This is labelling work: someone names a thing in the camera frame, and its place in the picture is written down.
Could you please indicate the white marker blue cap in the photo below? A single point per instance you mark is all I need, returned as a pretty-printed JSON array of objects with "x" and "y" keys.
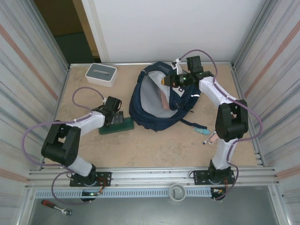
[{"x": 205, "y": 141}]

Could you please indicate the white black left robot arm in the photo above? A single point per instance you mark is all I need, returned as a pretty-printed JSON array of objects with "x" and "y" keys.
[{"x": 61, "y": 145}]

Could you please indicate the aluminium mounting rail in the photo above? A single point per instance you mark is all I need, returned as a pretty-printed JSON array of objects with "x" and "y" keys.
[{"x": 152, "y": 175}]

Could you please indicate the small circuit board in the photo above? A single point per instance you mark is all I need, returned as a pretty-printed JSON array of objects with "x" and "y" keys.
[
  {"x": 216, "y": 191},
  {"x": 91, "y": 193}
]

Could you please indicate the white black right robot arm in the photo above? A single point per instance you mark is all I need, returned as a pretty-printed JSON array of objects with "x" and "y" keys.
[{"x": 230, "y": 122}]

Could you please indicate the white grey tissue box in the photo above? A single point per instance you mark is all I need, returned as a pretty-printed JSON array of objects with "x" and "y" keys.
[{"x": 100, "y": 73}]

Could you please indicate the navy blue backpack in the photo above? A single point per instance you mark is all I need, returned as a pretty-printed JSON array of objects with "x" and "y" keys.
[{"x": 140, "y": 110}]

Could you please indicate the green pencil case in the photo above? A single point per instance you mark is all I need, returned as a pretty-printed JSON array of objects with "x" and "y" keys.
[{"x": 124, "y": 126}]

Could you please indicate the aluminium table frame bar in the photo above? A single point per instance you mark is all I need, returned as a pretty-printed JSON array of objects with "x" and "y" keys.
[{"x": 131, "y": 63}]

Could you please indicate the pink eraser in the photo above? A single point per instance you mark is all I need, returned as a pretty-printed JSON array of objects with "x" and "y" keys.
[{"x": 213, "y": 138}]

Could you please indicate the teal correction tape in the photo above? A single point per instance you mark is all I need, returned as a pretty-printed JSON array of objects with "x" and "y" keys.
[{"x": 200, "y": 130}]

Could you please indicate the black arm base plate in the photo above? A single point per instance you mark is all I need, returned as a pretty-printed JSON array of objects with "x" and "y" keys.
[
  {"x": 105, "y": 175},
  {"x": 199, "y": 175}
]

